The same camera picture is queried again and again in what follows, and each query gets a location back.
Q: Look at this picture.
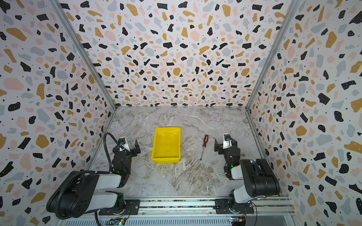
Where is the orange black handled screwdriver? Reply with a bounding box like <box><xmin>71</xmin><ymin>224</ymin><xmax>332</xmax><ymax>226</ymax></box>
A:
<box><xmin>200</xmin><ymin>135</ymin><xmax>209</xmax><ymax>161</ymax></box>

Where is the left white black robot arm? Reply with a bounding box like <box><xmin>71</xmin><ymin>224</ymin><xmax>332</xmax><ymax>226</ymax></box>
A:
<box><xmin>46</xmin><ymin>138</ymin><xmax>141</xmax><ymax>219</ymax></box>

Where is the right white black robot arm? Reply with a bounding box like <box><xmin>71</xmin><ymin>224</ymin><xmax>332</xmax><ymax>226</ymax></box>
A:
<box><xmin>214</xmin><ymin>134</ymin><xmax>281</xmax><ymax>214</ymax></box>

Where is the yellow plastic bin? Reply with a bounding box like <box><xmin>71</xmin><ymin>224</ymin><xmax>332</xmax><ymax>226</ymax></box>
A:
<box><xmin>151</xmin><ymin>127</ymin><xmax>181</xmax><ymax>163</ymax></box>

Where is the left green circuit board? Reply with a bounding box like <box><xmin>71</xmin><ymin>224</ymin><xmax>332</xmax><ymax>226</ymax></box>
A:
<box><xmin>108</xmin><ymin>218</ymin><xmax>127</xmax><ymax>226</ymax></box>

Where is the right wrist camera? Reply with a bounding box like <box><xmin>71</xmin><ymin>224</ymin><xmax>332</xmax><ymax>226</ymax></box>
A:
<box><xmin>222</xmin><ymin>134</ymin><xmax>232</xmax><ymax>149</ymax></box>

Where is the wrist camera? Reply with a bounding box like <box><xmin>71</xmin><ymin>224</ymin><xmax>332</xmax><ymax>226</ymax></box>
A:
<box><xmin>118</xmin><ymin>137</ymin><xmax>130</xmax><ymax>152</ymax></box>
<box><xmin>222</xmin><ymin>134</ymin><xmax>232</xmax><ymax>149</ymax></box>

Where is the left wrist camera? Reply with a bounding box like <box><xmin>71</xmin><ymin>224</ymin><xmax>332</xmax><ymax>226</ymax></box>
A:
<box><xmin>118</xmin><ymin>137</ymin><xmax>130</xmax><ymax>152</ymax></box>

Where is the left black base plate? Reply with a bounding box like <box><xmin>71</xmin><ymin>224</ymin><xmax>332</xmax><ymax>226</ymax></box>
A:
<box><xmin>99</xmin><ymin>199</ymin><xmax>140</xmax><ymax>217</ymax></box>

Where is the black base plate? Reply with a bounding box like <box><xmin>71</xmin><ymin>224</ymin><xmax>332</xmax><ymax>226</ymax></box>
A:
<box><xmin>214</xmin><ymin>199</ymin><xmax>254</xmax><ymax>215</ymax></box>
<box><xmin>99</xmin><ymin>199</ymin><xmax>140</xmax><ymax>217</ymax></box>

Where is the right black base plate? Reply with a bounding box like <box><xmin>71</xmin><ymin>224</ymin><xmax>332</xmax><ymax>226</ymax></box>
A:
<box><xmin>214</xmin><ymin>199</ymin><xmax>254</xmax><ymax>215</ymax></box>

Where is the right circuit board with wires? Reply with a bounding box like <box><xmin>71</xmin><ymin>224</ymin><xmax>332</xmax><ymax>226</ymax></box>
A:
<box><xmin>231</xmin><ymin>216</ymin><xmax>246</xmax><ymax>226</ymax></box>

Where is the aluminium mounting rail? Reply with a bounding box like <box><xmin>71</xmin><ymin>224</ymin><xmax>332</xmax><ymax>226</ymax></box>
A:
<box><xmin>53</xmin><ymin>196</ymin><xmax>299</xmax><ymax>226</ymax></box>

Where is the black corrugated cable hose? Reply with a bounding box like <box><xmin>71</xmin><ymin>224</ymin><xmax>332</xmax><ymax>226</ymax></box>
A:
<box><xmin>55</xmin><ymin>132</ymin><xmax>121</xmax><ymax>220</ymax></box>

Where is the left aluminium corner post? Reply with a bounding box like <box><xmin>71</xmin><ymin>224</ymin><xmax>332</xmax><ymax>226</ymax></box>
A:
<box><xmin>49</xmin><ymin>0</ymin><xmax>117</xmax><ymax>111</ymax></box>

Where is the aluminium corner post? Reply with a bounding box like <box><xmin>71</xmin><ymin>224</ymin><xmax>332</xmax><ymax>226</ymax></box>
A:
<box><xmin>49</xmin><ymin>0</ymin><xmax>117</xmax><ymax>111</ymax></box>
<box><xmin>246</xmin><ymin>0</ymin><xmax>300</xmax><ymax>113</ymax></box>

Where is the right aluminium corner post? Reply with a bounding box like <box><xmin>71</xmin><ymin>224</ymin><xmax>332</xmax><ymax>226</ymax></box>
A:
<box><xmin>246</xmin><ymin>0</ymin><xmax>300</xmax><ymax>113</ymax></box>

